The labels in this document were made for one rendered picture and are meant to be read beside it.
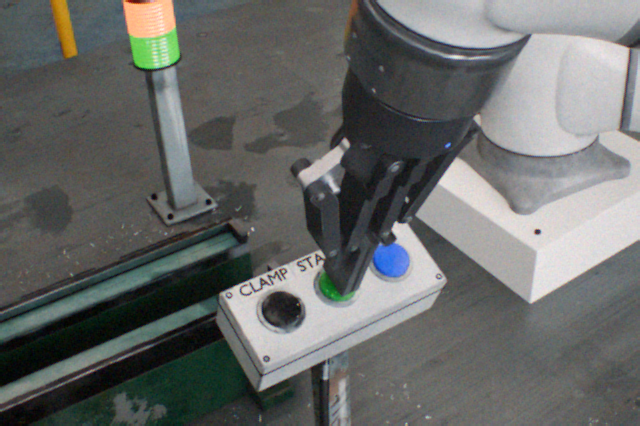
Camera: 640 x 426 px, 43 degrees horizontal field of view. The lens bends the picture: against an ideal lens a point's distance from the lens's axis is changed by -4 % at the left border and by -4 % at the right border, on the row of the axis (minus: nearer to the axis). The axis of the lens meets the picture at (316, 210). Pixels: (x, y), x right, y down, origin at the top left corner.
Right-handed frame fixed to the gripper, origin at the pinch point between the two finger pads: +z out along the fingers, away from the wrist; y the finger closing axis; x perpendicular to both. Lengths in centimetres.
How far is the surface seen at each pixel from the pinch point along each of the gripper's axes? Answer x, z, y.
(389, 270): 0.9, 4.0, -4.1
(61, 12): -201, 168, -39
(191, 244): -21.2, 30.0, 1.0
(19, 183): -57, 58, 12
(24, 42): -253, 231, -35
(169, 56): -45, 27, -7
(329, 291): 0.4, 4.0, 1.1
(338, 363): 3.1, 13.6, -0.1
